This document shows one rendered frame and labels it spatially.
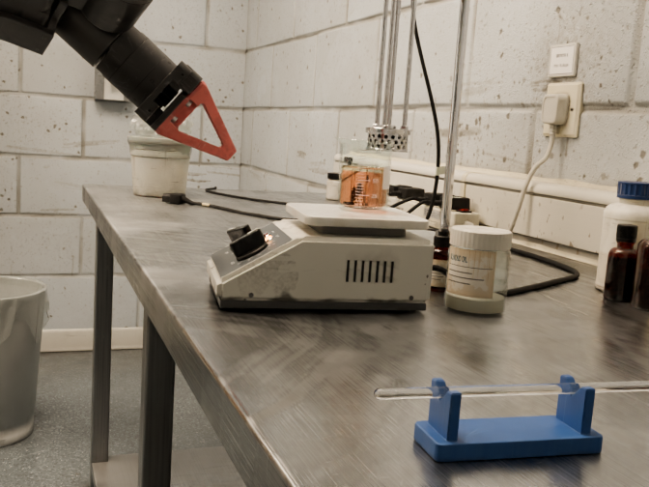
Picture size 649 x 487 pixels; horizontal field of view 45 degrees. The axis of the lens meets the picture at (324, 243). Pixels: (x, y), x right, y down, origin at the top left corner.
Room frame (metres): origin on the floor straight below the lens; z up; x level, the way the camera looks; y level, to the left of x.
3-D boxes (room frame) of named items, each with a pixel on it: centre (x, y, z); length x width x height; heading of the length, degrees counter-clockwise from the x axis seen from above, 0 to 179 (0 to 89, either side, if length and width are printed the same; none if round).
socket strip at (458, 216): (1.55, -0.18, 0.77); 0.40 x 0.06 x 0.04; 21
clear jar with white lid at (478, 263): (0.75, -0.15, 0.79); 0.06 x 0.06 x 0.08
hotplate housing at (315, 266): (0.76, 0.00, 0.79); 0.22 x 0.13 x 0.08; 103
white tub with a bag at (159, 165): (1.69, 0.37, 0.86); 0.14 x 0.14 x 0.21
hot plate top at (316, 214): (0.76, -0.03, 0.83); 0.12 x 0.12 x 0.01; 13
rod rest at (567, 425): (0.41, -0.11, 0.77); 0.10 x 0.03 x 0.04; 106
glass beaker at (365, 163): (0.78, -0.03, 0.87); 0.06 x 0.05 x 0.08; 91
